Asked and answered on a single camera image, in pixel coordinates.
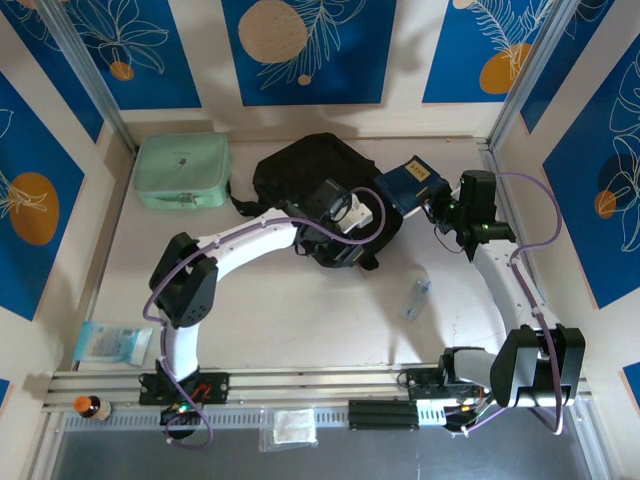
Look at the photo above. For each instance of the light blue wipes packet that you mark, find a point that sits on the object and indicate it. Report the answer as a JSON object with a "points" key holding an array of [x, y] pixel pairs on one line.
{"points": [[110, 345]]}

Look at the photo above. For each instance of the black ribbed block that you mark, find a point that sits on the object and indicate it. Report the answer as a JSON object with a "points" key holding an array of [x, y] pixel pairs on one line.
{"points": [[382, 414]]}

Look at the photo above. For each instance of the brown bottle orange cap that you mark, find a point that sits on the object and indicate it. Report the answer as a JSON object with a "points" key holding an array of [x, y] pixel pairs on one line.
{"points": [[92, 407]]}

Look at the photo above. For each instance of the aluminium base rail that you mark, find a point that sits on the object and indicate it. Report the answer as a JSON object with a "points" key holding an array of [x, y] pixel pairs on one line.
{"points": [[300, 385]]}

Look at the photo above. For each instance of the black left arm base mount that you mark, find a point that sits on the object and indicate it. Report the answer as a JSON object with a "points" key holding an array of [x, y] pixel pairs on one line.
{"points": [[220, 387]]}

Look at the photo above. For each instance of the mint green pencil case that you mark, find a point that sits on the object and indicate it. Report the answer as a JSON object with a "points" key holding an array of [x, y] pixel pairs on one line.
{"points": [[180, 170]]}

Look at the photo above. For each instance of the black fabric backpack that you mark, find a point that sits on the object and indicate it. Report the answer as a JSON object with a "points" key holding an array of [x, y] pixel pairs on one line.
{"points": [[300, 160]]}

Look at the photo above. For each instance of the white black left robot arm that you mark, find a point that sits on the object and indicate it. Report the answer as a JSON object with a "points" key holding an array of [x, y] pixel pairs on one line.
{"points": [[250, 240]]}

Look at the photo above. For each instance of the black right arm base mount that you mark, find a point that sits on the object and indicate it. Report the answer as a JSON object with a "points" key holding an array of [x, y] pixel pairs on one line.
{"points": [[425, 382]]}

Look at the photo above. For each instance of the aluminium side rail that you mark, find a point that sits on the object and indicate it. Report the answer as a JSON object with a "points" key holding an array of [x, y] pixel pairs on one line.
{"points": [[487, 155]]}

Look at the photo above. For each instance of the small clear plastic bag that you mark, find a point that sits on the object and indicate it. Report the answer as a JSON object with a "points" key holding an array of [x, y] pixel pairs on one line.
{"points": [[290, 427]]}

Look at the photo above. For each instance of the white perforated controller box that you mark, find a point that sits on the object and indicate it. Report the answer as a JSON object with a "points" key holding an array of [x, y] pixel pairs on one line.
{"points": [[430, 412]]}

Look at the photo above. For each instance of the clear plastic bottle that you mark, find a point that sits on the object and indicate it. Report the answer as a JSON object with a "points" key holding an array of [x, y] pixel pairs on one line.
{"points": [[414, 297]]}

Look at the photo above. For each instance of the blue Little Prince book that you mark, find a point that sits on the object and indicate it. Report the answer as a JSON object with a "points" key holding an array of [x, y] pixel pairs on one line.
{"points": [[407, 187]]}

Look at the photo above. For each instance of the aluminium frame post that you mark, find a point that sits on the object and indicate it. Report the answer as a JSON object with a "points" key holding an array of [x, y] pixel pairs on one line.
{"points": [[530, 65], [85, 65]]}

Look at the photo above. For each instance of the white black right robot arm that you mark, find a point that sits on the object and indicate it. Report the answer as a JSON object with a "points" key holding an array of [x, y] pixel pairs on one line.
{"points": [[505, 290]]}

